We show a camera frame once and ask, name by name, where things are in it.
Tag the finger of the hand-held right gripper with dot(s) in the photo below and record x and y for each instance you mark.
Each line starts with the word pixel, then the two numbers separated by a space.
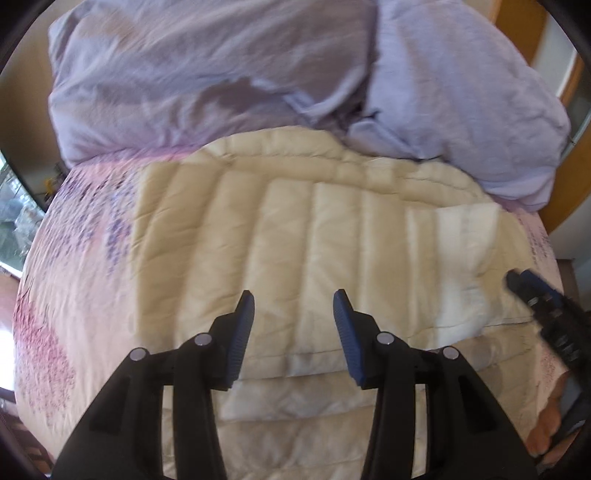
pixel 535 288

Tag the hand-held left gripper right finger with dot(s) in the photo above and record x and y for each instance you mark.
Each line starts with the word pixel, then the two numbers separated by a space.
pixel 346 333

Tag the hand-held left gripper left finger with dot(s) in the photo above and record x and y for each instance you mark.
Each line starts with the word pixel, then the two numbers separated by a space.
pixel 242 333

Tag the cream puffer jacket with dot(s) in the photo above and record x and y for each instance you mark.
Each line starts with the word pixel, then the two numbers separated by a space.
pixel 300 230

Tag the person's right hand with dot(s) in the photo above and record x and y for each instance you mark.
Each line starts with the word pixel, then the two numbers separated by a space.
pixel 547 424

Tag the floral bed sheet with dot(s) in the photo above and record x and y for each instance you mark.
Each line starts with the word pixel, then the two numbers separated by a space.
pixel 83 286

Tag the lavender pillow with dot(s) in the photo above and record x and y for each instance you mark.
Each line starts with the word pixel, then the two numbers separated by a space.
pixel 461 92

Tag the glass window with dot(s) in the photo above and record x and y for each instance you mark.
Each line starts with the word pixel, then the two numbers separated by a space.
pixel 18 221

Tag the lavender duvet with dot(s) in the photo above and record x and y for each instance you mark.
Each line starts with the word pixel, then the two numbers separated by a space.
pixel 184 69

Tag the wooden frame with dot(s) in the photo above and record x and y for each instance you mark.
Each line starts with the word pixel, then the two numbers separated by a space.
pixel 521 27

